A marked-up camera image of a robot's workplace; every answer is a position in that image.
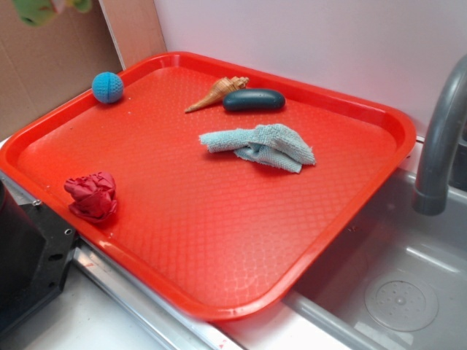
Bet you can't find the light blue terry cloth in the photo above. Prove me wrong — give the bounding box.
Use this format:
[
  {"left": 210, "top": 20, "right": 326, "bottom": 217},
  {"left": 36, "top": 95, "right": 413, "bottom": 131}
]
[{"left": 199, "top": 124, "right": 316, "bottom": 174}]

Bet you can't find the green plush turtle toy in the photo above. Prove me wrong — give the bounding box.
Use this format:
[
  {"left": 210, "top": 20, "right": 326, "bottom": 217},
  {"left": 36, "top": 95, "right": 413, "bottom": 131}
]
[{"left": 12, "top": 0, "right": 93, "bottom": 27}]

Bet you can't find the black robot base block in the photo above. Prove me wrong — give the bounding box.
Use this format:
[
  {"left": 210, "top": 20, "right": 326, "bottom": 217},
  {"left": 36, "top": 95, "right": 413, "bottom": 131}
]
[{"left": 1, "top": 184, "right": 77, "bottom": 338}]

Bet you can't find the red plastic tray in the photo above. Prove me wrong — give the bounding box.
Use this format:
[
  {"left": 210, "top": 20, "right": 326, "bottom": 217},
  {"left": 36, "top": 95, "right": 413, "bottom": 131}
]
[{"left": 1, "top": 52, "right": 416, "bottom": 321}]

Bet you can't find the dark teal oblong stone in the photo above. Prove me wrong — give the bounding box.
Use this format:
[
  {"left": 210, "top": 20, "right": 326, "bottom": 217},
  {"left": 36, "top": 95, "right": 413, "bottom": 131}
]
[{"left": 223, "top": 88, "right": 286, "bottom": 112}]

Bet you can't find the brown spiral seashell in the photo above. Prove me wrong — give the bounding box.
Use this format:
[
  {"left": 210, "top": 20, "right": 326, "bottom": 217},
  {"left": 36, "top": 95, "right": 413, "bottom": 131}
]
[{"left": 185, "top": 77, "right": 250, "bottom": 113}]

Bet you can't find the crumpled red cloth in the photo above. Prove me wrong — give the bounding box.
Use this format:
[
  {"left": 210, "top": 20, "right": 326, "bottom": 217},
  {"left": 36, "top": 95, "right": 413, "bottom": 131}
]
[{"left": 63, "top": 171, "right": 117, "bottom": 223}]

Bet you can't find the blue knitted ball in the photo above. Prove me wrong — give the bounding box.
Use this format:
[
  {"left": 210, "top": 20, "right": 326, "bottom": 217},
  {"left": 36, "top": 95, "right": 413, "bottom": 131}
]
[{"left": 91, "top": 71, "right": 124, "bottom": 104}]

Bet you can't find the grey plastic sink basin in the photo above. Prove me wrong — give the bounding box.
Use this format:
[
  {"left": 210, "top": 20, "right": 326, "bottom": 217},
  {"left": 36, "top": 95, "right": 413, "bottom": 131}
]
[{"left": 285, "top": 170, "right": 466, "bottom": 349}]

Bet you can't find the grey plastic faucet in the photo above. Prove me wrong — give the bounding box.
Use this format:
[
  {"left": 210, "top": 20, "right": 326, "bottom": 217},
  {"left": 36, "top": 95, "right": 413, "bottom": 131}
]
[{"left": 412, "top": 57, "right": 466, "bottom": 216}]

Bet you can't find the brown cardboard panel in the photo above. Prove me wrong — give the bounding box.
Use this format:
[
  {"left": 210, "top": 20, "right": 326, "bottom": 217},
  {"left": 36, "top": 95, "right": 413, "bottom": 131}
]
[{"left": 1, "top": 1, "right": 122, "bottom": 139}]

